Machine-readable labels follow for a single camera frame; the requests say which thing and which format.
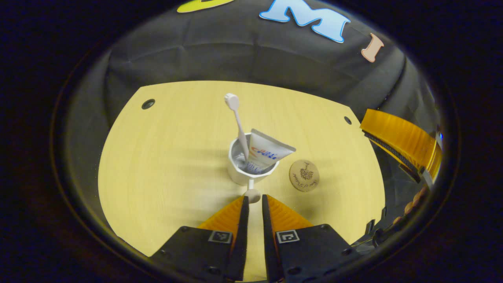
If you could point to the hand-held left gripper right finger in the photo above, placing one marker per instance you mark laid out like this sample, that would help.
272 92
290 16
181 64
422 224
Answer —
269 243

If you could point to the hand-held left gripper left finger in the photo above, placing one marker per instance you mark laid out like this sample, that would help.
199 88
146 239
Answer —
240 243

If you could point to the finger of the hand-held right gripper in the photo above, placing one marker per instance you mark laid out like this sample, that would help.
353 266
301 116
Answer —
436 161
397 135

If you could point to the white cup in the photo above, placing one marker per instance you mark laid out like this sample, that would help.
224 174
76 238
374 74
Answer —
239 175

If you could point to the round cork coaster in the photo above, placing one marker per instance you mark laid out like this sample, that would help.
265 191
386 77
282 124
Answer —
304 175

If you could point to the white toothpaste tube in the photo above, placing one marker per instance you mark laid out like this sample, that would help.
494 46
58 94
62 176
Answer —
269 149

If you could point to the white toothbrush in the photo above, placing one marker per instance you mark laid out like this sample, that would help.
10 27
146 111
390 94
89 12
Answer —
239 118

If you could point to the light wooden desktop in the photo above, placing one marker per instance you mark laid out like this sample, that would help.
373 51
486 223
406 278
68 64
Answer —
165 157

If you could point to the black backdrop cloth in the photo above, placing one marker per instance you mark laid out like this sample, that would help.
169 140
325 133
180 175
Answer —
235 51

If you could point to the black bracket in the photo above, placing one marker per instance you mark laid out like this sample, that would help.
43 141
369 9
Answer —
369 227

